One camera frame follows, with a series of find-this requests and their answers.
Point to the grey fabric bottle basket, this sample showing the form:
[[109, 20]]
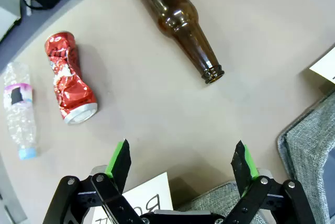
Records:
[[214, 197]]

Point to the crushed red can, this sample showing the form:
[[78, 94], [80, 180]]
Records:
[[68, 82]]

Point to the grey fabric plastic basket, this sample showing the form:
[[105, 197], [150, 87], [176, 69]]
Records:
[[308, 143]]

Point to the white card behind plastic basket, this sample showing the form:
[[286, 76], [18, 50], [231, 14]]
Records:
[[325, 64]]

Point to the white cabinet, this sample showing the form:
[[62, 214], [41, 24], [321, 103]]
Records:
[[8, 12]]

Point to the crushed plastic bottle blue cap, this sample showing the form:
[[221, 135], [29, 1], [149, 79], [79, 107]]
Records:
[[19, 109]]

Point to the white card behind bottle basket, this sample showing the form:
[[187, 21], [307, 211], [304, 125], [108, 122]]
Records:
[[146, 192]]

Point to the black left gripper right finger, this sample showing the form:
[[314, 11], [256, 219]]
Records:
[[243, 166]]

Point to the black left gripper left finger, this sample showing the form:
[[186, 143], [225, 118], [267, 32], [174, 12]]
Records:
[[119, 166]]

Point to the brown glass bottle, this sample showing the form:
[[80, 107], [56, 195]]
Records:
[[172, 12]]

